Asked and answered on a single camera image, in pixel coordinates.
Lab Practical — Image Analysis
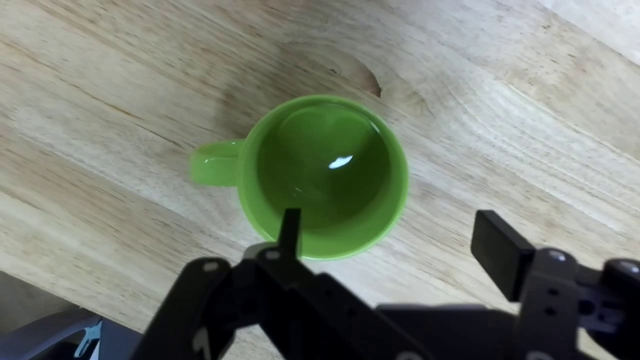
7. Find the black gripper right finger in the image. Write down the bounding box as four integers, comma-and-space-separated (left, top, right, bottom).
470, 207, 640, 360

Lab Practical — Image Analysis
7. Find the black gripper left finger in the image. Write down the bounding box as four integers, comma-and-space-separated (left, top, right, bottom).
130, 205, 401, 360

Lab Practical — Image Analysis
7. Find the yellow green mug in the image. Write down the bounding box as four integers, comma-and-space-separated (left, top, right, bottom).
190, 94, 412, 261

